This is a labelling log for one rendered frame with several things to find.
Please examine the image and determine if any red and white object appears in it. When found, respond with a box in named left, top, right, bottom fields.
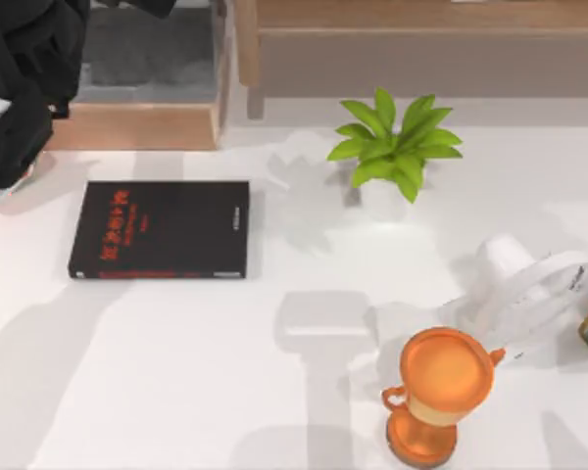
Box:
left=7, top=164, right=37, bottom=197

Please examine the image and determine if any pale wooden drawer front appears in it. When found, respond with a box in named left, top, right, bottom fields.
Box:
left=42, top=101, right=222, bottom=152

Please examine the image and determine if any pulled-out drawer grey inside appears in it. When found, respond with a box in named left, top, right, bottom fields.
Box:
left=42, top=0, right=234, bottom=152

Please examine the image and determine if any black book red lettering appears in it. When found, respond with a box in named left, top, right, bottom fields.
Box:
left=67, top=179, right=252, bottom=281

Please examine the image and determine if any green plant white pot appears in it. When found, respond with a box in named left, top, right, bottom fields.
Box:
left=325, top=86, right=465, bottom=222

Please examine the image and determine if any wooden cupboard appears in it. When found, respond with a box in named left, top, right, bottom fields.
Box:
left=231, top=0, right=588, bottom=121

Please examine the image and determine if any orange trophy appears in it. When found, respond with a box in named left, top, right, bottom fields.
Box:
left=380, top=326, right=507, bottom=464

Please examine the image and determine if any white curved plastic object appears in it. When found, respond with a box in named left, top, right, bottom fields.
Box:
left=458, top=233, right=588, bottom=364

